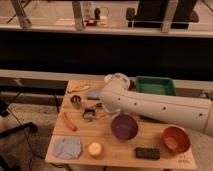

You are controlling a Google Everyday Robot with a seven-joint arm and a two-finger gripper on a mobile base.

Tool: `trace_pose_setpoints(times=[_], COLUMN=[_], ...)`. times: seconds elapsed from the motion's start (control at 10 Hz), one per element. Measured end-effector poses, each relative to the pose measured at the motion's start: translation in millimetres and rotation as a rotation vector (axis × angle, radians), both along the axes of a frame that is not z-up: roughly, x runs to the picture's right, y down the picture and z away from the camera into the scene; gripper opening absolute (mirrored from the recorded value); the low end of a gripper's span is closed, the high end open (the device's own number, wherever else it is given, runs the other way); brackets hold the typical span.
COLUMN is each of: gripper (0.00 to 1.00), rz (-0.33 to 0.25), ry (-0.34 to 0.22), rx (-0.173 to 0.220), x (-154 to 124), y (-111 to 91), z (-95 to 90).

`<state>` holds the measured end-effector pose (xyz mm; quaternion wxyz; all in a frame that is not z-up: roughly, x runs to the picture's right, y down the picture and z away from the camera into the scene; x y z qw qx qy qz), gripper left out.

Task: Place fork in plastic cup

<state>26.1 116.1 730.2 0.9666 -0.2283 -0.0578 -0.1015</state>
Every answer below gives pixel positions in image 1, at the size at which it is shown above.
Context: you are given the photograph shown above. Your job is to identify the black metal clip object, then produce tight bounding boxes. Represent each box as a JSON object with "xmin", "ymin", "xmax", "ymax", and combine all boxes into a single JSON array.
[{"xmin": 82, "ymin": 108, "xmax": 95, "ymax": 121}]

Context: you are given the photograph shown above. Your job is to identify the purple bowl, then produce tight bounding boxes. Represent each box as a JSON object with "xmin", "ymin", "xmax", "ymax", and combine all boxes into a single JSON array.
[{"xmin": 111, "ymin": 114, "xmax": 138, "ymax": 140}]

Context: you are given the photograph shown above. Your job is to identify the orange hot dog sausage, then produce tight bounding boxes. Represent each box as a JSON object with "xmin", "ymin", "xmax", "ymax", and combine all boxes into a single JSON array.
[{"xmin": 62, "ymin": 112, "xmax": 77, "ymax": 131}]

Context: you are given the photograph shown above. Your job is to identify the black office chair base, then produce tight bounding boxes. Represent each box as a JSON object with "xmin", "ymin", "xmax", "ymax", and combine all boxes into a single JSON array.
[{"xmin": 0, "ymin": 99, "xmax": 38, "ymax": 171}]

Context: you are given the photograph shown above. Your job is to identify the blue sponge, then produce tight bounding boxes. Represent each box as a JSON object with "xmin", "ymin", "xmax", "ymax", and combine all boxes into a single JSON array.
[{"xmin": 86, "ymin": 91, "xmax": 100, "ymax": 100}]

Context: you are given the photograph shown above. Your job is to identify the green plastic tray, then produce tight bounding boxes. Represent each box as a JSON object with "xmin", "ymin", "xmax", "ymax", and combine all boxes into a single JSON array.
[{"xmin": 135, "ymin": 76, "xmax": 176, "ymax": 96}]

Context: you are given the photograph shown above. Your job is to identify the black rectangular remote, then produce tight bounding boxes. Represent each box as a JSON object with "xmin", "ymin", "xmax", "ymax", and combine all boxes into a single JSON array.
[{"xmin": 135, "ymin": 147, "xmax": 160, "ymax": 160}]

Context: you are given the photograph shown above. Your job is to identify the blue cloth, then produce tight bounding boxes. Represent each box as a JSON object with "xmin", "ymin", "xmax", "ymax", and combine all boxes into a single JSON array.
[{"xmin": 53, "ymin": 136, "xmax": 82, "ymax": 160}]

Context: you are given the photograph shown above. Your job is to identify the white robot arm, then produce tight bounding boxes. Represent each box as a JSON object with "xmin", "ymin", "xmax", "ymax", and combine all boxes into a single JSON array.
[{"xmin": 100, "ymin": 81, "xmax": 213, "ymax": 137}]

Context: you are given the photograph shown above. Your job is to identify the white plastic cup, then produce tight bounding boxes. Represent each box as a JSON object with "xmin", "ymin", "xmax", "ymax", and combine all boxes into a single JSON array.
[{"xmin": 104, "ymin": 73, "xmax": 130, "ymax": 90}]

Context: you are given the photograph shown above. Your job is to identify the banana toy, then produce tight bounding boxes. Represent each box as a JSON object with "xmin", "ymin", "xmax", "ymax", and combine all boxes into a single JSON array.
[{"xmin": 67, "ymin": 84, "xmax": 90, "ymax": 94}]

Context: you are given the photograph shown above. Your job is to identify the yellow apple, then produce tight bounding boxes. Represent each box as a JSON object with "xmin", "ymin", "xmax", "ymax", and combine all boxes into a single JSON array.
[{"xmin": 88, "ymin": 142, "xmax": 103, "ymax": 157}]

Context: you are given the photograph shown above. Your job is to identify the orange bowl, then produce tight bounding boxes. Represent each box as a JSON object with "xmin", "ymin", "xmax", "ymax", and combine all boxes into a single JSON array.
[{"xmin": 162, "ymin": 126, "xmax": 191, "ymax": 154}]

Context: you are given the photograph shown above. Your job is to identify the small metal cup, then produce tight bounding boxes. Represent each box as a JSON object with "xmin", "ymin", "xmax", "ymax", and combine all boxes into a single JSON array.
[{"xmin": 70, "ymin": 95, "xmax": 81, "ymax": 109}]

